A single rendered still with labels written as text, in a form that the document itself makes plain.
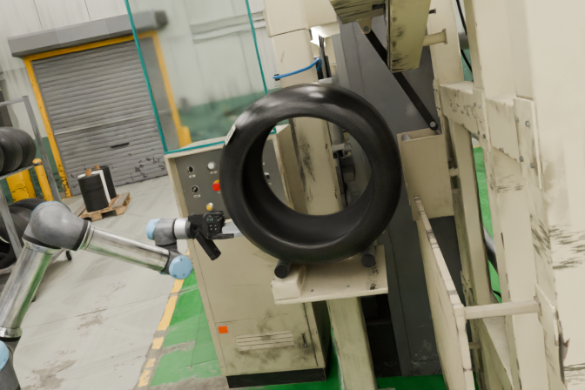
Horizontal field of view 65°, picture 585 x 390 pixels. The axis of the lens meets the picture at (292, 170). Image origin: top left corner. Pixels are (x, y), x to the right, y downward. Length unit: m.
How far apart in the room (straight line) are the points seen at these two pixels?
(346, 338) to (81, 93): 9.60
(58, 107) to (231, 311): 9.20
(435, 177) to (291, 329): 1.11
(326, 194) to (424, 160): 0.39
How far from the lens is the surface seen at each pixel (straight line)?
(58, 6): 11.28
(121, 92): 10.77
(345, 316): 1.98
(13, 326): 1.67
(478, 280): 1.88
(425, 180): 1.70
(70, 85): 11.08
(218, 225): 1.59
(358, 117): 1.34
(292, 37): 1.73
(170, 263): 1.55
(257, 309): 2.36
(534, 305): 1.02
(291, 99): 1.35
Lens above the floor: 1.48
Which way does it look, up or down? 11 degrees down
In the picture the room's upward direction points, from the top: 12 degrees counter-clockwise
